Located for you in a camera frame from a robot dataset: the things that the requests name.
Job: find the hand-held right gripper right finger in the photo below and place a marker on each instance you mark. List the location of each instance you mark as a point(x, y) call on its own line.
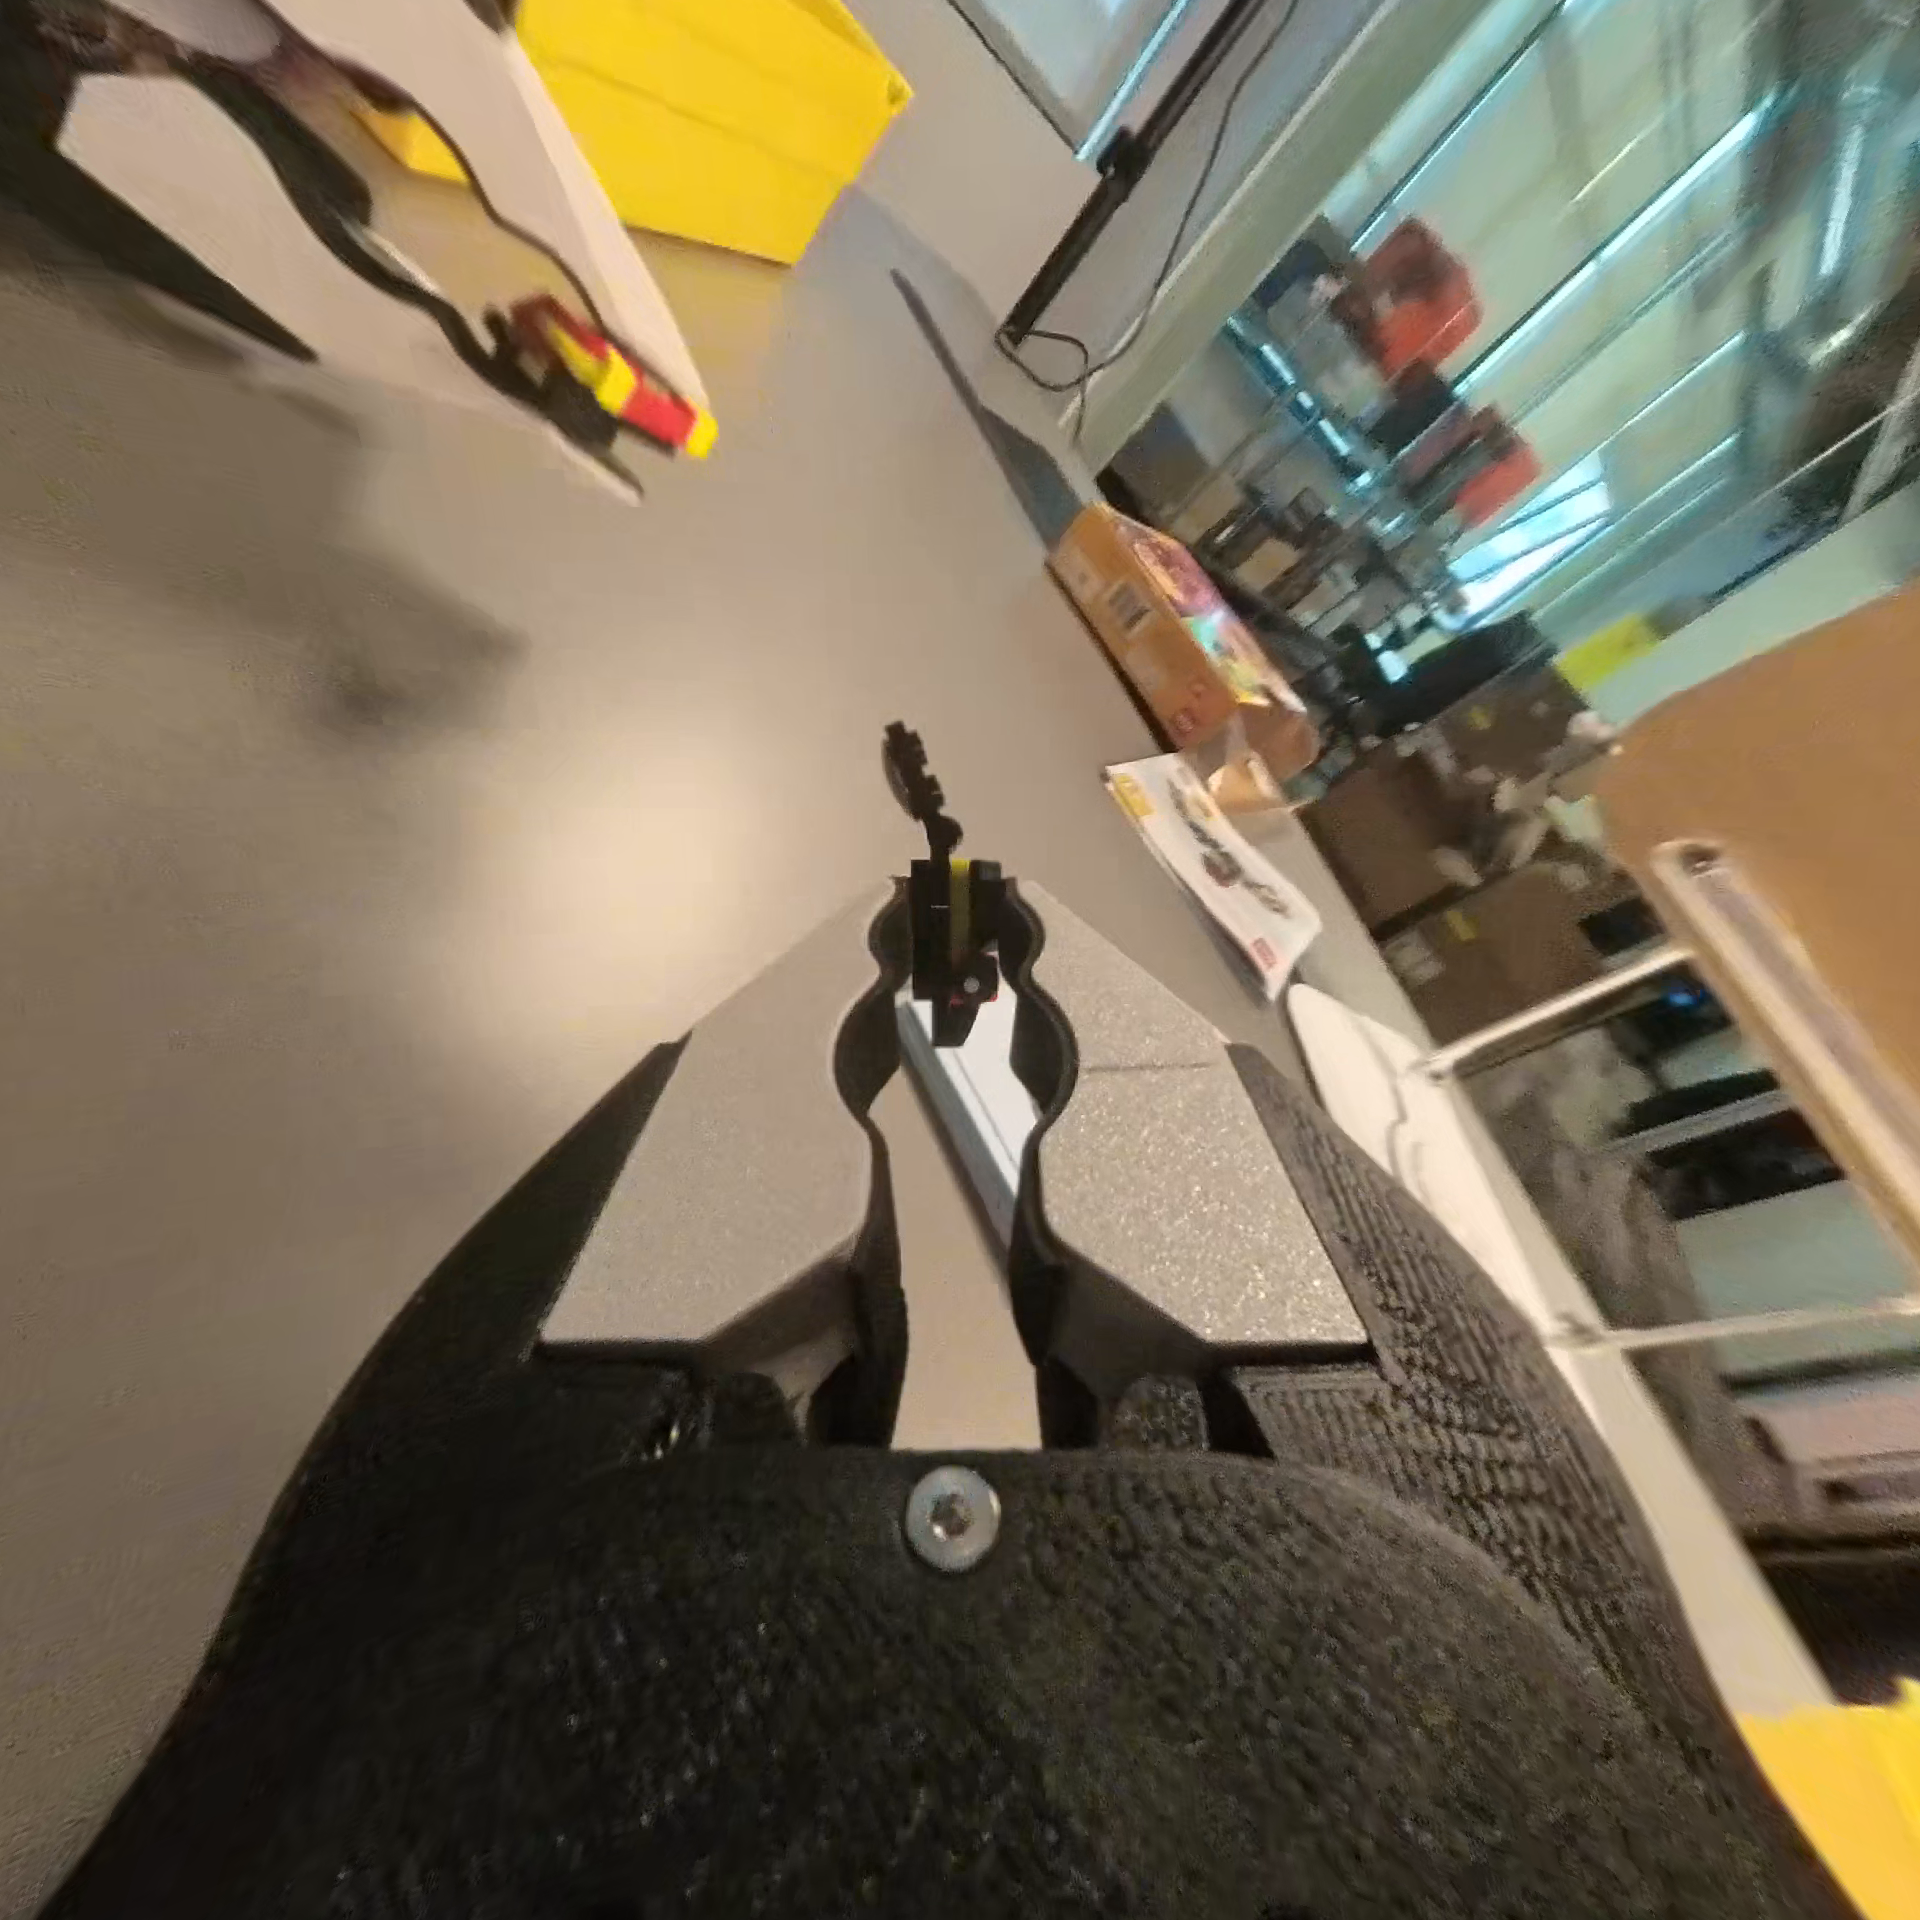
point(1184, 1201)

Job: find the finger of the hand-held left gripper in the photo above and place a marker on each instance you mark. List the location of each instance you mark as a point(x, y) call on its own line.
point(524, 136)
point(225, 224)

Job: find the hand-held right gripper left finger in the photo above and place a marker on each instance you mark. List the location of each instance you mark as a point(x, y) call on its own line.
point(720, 1201)

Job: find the yellow plastic bin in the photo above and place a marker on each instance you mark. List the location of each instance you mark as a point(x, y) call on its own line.
point(704, 120)
point(1846, 1815)

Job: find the red yellow black brick assembly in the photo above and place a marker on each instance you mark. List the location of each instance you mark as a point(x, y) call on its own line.
point(615, 375)

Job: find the black brick assembly red pins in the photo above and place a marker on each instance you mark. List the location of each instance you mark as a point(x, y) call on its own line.
point(948, 932)

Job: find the colourful toy set box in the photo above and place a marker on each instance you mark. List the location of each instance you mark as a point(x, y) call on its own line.
point(1155, 615)

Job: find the open instruction booklet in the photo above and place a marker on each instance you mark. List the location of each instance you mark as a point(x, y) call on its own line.
point(968, 1110)

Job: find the closed instruction booklet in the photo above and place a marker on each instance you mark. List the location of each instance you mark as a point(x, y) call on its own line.
point(1215, 870)

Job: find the stack of cardboard boxes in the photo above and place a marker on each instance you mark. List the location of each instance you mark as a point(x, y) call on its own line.
point(1471, 870)

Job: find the black light stand pole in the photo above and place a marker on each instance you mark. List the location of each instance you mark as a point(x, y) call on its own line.
point(1110, 165)

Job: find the wooden book stand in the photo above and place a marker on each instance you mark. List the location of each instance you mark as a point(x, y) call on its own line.
point(1770, 750)

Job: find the metal storage shelf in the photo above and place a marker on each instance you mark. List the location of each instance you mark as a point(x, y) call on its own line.
point(1395, 406)

